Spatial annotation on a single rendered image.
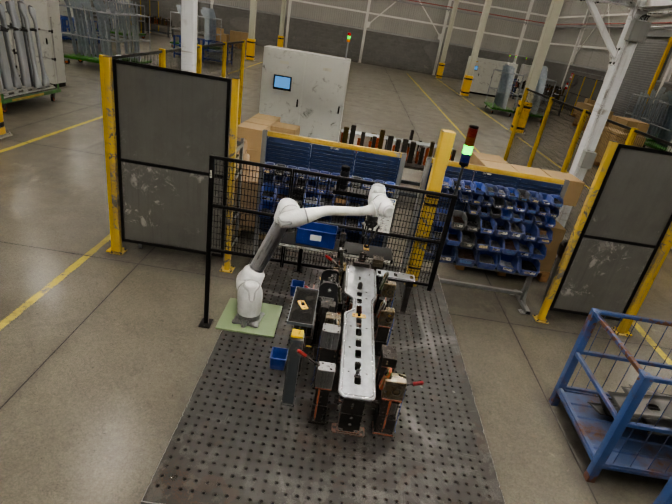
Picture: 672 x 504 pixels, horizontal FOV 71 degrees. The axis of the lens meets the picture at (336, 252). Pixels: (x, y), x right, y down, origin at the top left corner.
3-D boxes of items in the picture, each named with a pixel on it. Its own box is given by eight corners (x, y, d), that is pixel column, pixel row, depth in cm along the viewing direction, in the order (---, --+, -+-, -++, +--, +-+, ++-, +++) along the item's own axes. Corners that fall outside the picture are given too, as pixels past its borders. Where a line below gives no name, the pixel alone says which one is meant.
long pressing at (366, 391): (381, 403, 226) (381, 400, 226) (335, 396, 226) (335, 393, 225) (375, 270, 351) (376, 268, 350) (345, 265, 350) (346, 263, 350)
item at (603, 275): (536, 322, 515) (610, 141, 428) (532, 315, 527) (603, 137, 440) (629, 337, 516) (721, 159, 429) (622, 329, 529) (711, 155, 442)
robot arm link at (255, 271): (232, 296, 320) (231, 280, 339) (254, 304, 327) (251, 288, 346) (285, 200, 298) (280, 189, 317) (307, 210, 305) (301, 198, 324)
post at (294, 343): (294, 407, 255) (303, 341, 236) (280, 404, 255) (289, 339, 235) (295, 397, 261) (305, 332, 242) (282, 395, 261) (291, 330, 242)
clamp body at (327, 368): (326, 428, 245) (337, 374, 229) (305, 424, 245) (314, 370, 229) (328, 414, 254) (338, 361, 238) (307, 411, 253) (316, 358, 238)
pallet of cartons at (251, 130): (283, 204, 717) (290, 135, 671) (232, 194, 719) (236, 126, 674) (297, 181, 825) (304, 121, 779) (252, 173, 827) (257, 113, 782)
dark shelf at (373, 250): (392, 264, 361) (393, 260, 360) (276, 245, 360) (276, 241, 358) (391, 251, 381) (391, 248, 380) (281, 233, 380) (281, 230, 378)
